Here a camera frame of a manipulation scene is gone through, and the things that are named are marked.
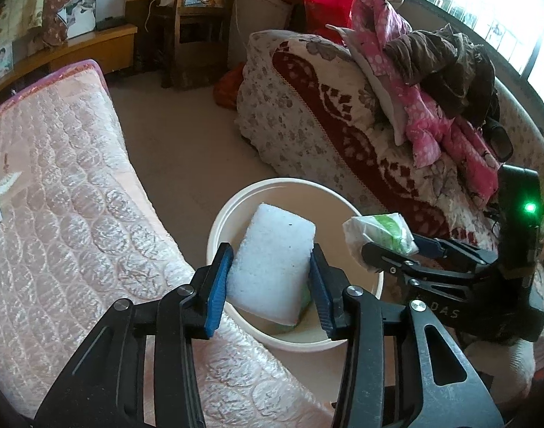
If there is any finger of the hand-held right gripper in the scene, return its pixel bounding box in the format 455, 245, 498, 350
361, 241, 478, 292
412, 234, 500, 272

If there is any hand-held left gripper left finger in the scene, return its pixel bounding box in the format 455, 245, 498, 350
34, 243, 235, 428

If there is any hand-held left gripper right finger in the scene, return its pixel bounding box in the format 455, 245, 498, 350
308, 243, 507, 428

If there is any white green tissue packet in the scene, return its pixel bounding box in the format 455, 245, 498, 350
343, 213, 420, 272

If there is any white foam sponge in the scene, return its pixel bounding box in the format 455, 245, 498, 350
226, 203, 316, 326

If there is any white plastic bucket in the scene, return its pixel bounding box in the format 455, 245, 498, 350
206, 178, 385, 352

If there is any black pouch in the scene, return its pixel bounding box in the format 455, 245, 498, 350
481, 118, 513, 163

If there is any pink dotted garment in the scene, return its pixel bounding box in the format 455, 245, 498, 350
343, 0, 500, 208

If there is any beige floral sofa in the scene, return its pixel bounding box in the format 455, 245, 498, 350
495, 80, 544, 215

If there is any white pillow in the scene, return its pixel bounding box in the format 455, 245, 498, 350
348, 40, 409, 146

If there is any pink quilted mattress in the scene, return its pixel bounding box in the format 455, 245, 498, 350
0, 59, 335, 428

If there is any brown garment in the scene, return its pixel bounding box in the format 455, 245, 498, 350
385, 24, 498, 126

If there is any floral red white sofa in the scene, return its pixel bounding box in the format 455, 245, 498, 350
234, 30, 544, 366

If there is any orange cloth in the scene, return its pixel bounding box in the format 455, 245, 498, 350
213, 62, 247, 110

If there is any wooden chair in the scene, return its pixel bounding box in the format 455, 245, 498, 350
149, 0, 237, 90

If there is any window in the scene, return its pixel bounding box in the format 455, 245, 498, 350
406, 0, 544, 126

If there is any red bag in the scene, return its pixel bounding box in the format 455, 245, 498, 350
302, 0, 359, 45

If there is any wooden cabinet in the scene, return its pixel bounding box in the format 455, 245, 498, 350
0, 22, 138, 103

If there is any brown dotted cloth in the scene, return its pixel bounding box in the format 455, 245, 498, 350
42, 0, 81, 47

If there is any yellow floral cloth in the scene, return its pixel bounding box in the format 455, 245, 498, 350
0, 0, 77, 54

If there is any white cable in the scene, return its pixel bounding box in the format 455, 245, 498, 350
145, 0, 159, 34

